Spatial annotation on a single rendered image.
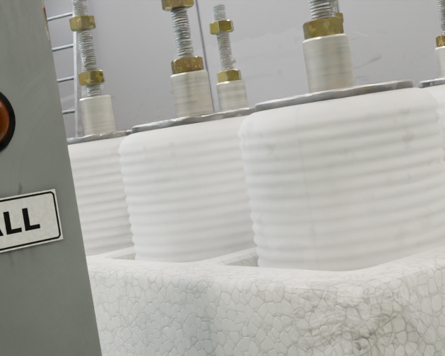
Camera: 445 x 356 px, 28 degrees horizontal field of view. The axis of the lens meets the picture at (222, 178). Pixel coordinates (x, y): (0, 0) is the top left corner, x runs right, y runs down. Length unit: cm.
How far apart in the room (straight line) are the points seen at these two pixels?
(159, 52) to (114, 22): 52
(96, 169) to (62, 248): 23
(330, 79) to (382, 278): 12
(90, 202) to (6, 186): 24
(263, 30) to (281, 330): 694
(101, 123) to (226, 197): 16
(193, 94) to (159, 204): 7
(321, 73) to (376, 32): 655
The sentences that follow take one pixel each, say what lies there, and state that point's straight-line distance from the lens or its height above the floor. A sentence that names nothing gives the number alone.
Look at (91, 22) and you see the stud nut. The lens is 62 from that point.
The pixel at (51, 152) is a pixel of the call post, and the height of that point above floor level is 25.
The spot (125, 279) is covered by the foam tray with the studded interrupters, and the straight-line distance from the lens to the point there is 46.
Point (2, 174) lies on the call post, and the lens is 35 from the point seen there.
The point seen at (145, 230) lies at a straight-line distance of 50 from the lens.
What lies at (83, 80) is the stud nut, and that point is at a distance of 62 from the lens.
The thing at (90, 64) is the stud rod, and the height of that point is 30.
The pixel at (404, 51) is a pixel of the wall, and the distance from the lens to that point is 691.
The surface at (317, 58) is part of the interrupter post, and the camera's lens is 42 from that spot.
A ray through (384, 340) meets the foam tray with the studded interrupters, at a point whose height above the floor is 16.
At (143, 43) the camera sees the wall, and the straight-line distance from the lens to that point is 778.
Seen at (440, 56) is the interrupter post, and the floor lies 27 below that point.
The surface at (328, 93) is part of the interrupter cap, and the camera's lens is 39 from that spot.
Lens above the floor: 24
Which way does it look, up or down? 3 degrees down
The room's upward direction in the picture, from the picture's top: 9 degrees counter-clockwise
